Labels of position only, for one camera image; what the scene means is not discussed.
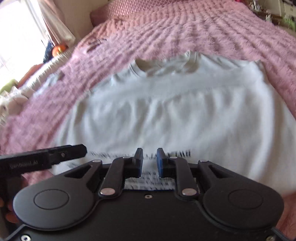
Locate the pink curtain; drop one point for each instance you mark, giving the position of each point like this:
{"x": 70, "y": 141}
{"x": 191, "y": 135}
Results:
{"x": 55, "y": 23}

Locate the orange pumpkin toy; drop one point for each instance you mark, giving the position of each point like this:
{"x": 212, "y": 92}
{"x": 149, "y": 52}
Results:
{"x": 59, "y": 49}

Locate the white t-shirt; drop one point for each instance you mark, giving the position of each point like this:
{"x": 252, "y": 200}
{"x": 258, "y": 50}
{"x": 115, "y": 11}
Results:
{"x": 194, "y": 106}

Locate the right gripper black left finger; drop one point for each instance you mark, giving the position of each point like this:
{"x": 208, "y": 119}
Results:
{"x": 133, "y": 165}

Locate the pink fluffy blanket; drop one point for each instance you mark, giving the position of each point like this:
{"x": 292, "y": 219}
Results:
{"x": 225, "y": 28}

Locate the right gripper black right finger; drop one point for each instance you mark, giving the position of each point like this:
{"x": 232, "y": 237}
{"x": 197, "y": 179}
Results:
{"x": 166, "y": 164}

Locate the purple quilted headboard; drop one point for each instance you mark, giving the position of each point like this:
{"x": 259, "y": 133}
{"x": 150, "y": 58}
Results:
{"x": 129, "y": 7}

